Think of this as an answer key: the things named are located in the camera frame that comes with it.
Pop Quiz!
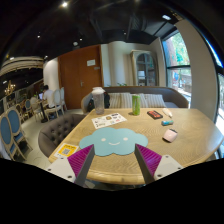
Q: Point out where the green drink can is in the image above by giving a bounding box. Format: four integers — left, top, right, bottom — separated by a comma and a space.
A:
132, 95, 140, 115

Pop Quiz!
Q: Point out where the blue dining chair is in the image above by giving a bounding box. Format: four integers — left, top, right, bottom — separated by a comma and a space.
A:
0, 109, 32, 160

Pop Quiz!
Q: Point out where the arched cabinet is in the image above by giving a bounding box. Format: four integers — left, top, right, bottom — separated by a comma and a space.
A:
131, 50, 158, 86

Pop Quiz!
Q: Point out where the black and red case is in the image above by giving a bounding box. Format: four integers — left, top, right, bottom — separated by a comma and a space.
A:
147, 110, 162, 120

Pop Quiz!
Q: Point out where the clear plastic shaker bottle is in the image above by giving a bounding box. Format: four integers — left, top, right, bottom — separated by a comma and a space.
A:
92, 87, 104, 115

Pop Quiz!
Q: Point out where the white dining chair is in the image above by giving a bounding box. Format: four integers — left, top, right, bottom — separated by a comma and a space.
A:
45, 89, 64, 116

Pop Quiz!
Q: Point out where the white sticker sheet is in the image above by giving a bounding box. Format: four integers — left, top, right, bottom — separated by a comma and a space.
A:
92, 113, 126, 129

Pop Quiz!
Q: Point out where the grey tufted armchair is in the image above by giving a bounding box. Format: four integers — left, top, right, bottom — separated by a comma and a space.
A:
38, 114, 85, 157

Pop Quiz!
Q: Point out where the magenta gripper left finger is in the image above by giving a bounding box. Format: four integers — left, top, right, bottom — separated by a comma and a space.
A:
47, 145, 95, 187

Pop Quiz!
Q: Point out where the black backpack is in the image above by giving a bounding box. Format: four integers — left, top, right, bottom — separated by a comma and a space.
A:
87, 92, 110, 112

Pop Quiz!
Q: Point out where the wooden door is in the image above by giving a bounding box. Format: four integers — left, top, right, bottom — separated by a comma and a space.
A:
58, 45, 103, 109

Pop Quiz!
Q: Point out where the striped cushion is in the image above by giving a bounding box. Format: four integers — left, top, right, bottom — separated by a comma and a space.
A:
109, 92, 165, 108

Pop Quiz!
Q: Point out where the blue cloud-shaped mouse pad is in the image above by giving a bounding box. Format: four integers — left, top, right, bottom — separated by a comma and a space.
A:
79, 127, 148, 156

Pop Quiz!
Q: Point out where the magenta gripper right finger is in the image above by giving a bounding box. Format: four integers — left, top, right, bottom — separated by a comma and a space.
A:
134, 144, 182, 184

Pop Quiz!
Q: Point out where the pink computer mouse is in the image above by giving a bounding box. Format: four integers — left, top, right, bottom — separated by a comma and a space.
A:
163, 129, 178, 143

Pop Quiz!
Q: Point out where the yellow QR code sticker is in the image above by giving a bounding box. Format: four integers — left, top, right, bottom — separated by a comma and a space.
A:
54, 143, 79, 158

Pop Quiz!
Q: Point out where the white marker pen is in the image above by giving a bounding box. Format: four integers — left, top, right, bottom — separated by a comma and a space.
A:
162, 108, 173, 118

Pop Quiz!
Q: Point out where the seated person in white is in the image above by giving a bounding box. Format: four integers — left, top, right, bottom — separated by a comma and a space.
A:
43, 85, 55, 109

